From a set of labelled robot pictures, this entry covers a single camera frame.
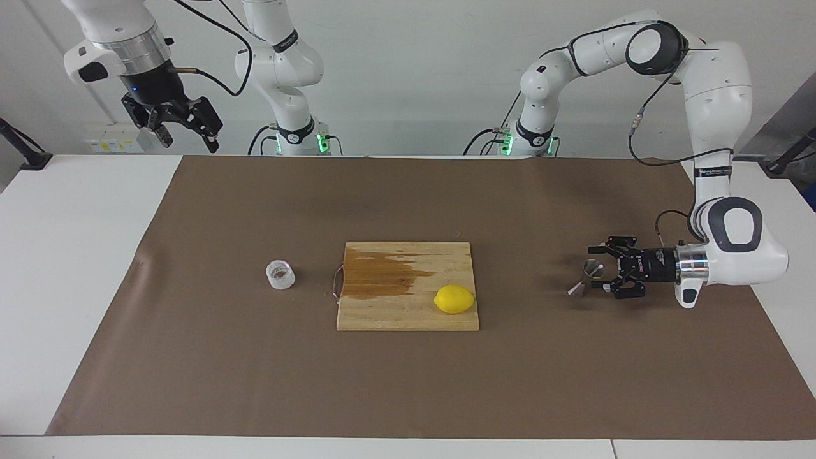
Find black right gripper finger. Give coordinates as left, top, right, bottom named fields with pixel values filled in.
left=185, top=97, right=224, bottom=154
left=122, top=96, right=174, bottom=149

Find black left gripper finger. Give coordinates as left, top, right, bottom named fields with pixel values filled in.
left=592, top=274, right=646, bottom=300
left=588, top=236, right=638, bottom=259

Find steel double jigger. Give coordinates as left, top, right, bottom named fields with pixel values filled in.
left=567, top=258, right=605, bottom=298

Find frosted glass cup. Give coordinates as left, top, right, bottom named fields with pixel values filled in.
left=265, top=259, right=298, bottom=291

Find white power strip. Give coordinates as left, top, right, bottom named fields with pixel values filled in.
left=83, top=131, right=144, bottom=154

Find yellow lemon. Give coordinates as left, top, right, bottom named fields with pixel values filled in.
left=433, top=284, right=476, bottom=315

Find wooden cutting board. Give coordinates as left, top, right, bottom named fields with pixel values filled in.
left=331, top=241, right=480, bottom=332

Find brown paper table mat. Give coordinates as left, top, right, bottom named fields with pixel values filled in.
left=45, top=155, right=816, bottom=441

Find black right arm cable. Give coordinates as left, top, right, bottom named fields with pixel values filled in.
left=171, top=0, right=254, bottom=98

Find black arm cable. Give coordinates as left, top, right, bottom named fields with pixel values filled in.
left=171, top=0, right=254, bottom=98
left=628, top=38, right=735, bottom=248

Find black right base cables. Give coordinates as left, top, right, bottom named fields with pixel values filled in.
left=247, top=124, right=343, bottom=156

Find black base cables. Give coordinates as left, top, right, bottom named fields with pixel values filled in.
left=464, top=124, right=562, bottom=157
left=247, top=124, right=343, bottom=156

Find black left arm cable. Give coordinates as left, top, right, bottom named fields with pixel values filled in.
left=628, top=38, right=735, bottom=248

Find black camera stand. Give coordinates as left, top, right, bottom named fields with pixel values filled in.
left=0, top=118, right=53, bottom=171
left=764, top=126, right=816, bottom=177

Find black left base cables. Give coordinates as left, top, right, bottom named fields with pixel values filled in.
left=464, top=124, right=562, bottom=157

